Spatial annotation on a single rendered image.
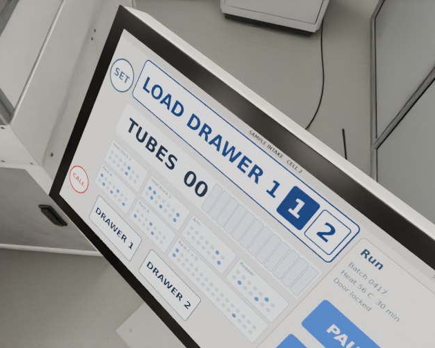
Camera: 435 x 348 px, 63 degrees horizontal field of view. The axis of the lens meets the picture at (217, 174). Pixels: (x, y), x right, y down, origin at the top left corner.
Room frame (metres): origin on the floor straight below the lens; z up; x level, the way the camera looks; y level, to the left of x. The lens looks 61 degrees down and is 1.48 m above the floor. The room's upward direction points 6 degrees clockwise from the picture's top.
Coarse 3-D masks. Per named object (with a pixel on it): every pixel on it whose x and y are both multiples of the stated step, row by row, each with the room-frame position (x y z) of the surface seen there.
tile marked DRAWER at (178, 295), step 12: (144, 264) 0.11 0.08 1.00; (156, 264) 0.11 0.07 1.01; (144, 276) 0.10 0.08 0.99; (156, 276) 0.10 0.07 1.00; (168, 276) 0.10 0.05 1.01; (156, 288) 0.09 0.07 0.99; (168, 288) 0.09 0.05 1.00; (180, 288) 0.09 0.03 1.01; (168, 300) 0.07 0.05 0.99; (180, 300) 0.07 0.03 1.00; (192, 300) 0.07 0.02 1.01; (180, 312) 0.06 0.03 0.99; (192, 312) 0.06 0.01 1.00
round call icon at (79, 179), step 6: (72, 162) 0.24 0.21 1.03; (78, 162) 0.24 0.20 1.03; (72, 168) 0.24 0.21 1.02; (78, 168) 0.23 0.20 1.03; (84, 168) 0.23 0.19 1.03; (72, 174) 0.23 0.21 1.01; (78, 174) 0.23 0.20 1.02; (84, 174) 0.22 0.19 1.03; (66, 180) 0.22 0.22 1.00; (72, 180) 0.22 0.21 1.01; (78, 180) 0.22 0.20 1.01; (84, 180) 0.22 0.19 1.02; (90, 180) 0.22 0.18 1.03; (72, 186) 0.22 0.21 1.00; (78, 186) 0.21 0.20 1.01; (84, 186) 0.21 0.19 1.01; (78, 192) 0.21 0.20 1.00; (84, 192) 0.21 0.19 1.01
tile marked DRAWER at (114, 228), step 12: (96, 204) 0.19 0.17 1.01; (108, 204) 0.18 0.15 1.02; (96, 216) 0.17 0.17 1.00; (108, 216) 0.17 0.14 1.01; (120, 216) 0.17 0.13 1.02; (108, 228) 0.16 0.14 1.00; (120, 228) 0.16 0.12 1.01; (132, 228) 0.15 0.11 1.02; (120, 240) 0.14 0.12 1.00; (132, 240) 0.14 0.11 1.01; (120, 252) 0.13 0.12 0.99; (132, 252) 0.13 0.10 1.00
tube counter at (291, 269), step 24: (192, 168) 0.20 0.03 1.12; (192, 192) 0.18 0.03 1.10; (216, 192) 0.17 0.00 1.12; (216, 216) 0.15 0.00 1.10; (240, 216) 0.15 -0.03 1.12; (240, 240) 0.13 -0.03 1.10; (264, 240) 0.12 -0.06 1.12; (264, 264) 0.10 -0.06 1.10; (288, 264) 0.10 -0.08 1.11; (312, 264) 0.10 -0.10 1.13; (288, 288) 0.08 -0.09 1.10
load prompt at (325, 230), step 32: (160, 96) 0.27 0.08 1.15; (192, 96) 0.26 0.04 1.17; (192, 128) 0.23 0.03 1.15; (224, 128) 0.23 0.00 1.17; (224, 160) 0.20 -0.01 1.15; (256, 160) 0.19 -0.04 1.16; (256, 192) 0.17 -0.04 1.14; (288, 192) 0.16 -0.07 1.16; (288, 224) 0.14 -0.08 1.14; (320, 224) 0.13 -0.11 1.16; (352, 224) 0.13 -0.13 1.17; (320, 256) 0.11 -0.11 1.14
